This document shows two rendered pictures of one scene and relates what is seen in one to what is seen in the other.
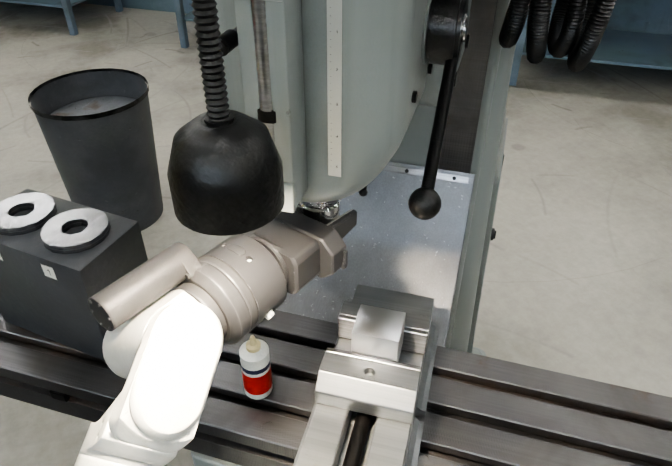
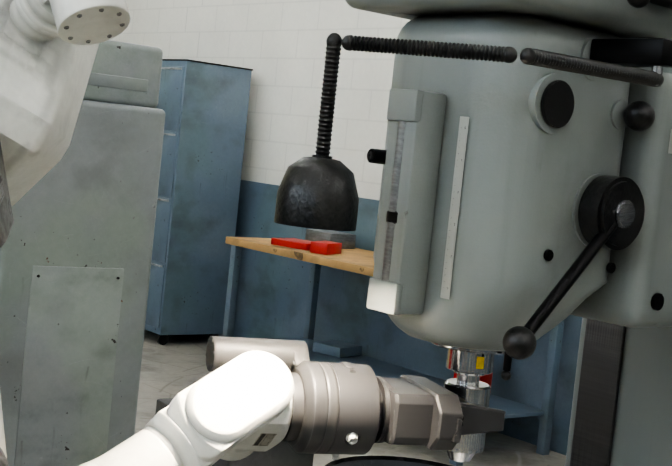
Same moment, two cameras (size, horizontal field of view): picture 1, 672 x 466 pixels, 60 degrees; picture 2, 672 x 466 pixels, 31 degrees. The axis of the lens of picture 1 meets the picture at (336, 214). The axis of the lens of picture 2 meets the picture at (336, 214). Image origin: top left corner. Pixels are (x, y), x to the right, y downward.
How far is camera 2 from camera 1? 78 cm
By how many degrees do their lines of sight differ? 46
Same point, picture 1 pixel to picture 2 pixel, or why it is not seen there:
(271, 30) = (406, 144)
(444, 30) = (591, 202)
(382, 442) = not seen: outside the picture
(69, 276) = not seen: hidden behind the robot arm
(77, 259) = not seen: hidden behind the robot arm
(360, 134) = (470, 257)
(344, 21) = (468, 152)
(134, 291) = (243, 345)
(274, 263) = (375, 386)
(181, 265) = (292, 351)
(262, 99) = (390, 200)
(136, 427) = (185, 409)
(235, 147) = (318, 165)
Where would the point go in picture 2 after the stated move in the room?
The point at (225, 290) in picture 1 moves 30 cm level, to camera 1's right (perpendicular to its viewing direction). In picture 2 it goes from (315, 376) to (618, 448)
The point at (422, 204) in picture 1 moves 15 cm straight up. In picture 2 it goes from (510, 334) to (529, 165)
